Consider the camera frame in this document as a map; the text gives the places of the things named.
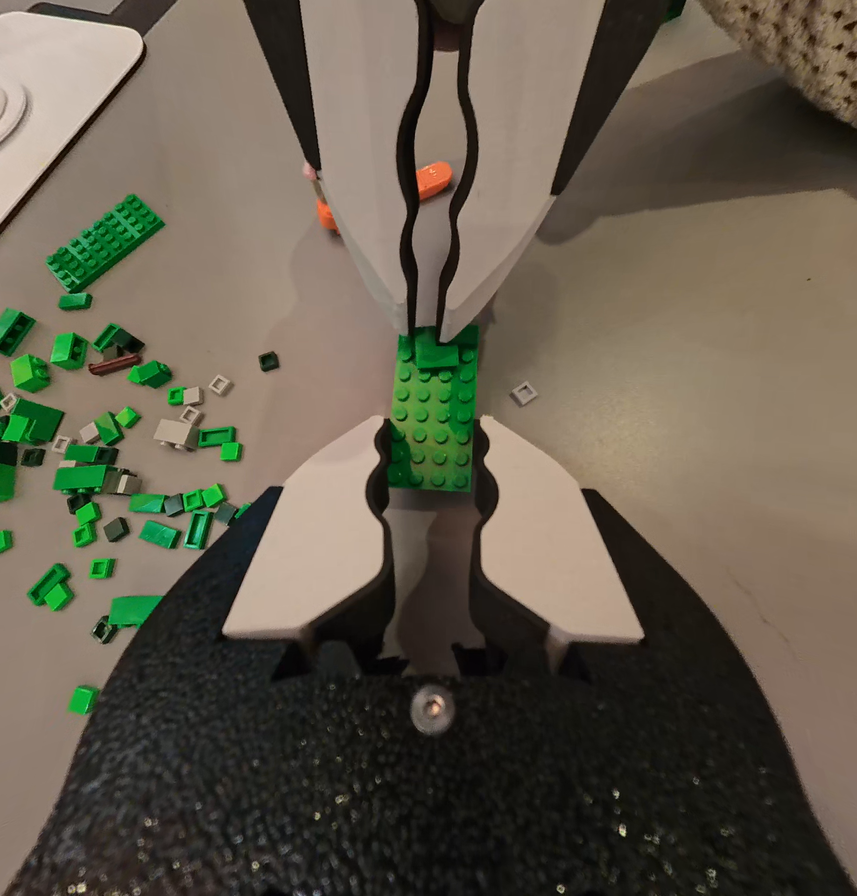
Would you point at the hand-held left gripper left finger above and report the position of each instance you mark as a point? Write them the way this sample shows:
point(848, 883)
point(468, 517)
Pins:
point(309, 560)

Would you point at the dark green small lego tile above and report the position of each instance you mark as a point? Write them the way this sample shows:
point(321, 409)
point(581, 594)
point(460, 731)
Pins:
point(269, 360)

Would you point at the brown lego bar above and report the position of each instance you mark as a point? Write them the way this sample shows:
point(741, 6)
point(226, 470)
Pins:
point(115, 364)

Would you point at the orange lego brick separator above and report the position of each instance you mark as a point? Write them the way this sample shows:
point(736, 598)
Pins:
point(432, 178)

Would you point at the green lego base plate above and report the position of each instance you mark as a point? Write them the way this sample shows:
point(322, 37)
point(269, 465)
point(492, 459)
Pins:
point(432, 434)

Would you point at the person's right forearm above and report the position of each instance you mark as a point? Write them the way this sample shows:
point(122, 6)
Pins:
point(806, 49)

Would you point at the long green studded lego plate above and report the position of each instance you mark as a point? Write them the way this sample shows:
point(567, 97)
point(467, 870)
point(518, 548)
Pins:
point(106, 241)

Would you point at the pile of loose lego pieces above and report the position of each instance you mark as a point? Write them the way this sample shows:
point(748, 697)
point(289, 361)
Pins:
point(85, 479)

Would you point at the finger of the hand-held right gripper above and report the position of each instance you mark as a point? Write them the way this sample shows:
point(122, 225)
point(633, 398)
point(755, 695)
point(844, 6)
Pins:
point(519, 140)
point(365, 140)

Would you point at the grey square lego tile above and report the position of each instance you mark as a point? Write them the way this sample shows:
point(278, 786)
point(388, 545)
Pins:
point(524, 393)

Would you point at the grey lego brick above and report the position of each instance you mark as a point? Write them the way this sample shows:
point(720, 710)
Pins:
point(176, 434)

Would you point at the green L-shaped lego tile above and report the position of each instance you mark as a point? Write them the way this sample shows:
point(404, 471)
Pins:
point(439, 353)

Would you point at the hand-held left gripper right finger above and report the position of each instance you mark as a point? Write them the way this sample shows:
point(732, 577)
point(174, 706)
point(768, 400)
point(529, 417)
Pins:
point(561, 560)

